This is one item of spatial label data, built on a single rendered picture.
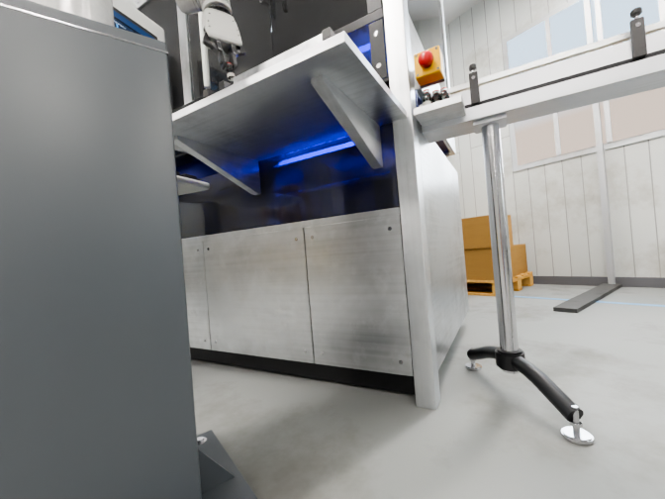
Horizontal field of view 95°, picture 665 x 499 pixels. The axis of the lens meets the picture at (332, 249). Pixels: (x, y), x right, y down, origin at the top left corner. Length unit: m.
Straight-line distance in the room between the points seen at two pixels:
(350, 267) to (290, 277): 0.25
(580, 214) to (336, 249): 2.80
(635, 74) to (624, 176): 2.41
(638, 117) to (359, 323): 2.98
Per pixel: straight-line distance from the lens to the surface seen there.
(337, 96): 0.78
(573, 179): 3.56
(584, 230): 3.52
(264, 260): 1.22
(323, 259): 1.06
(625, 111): 3.56
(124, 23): 1.69
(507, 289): 1.06
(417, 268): 0.93
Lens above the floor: 0.48
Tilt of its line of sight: level
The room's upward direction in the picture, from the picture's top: 5 degrees counter-clockwise
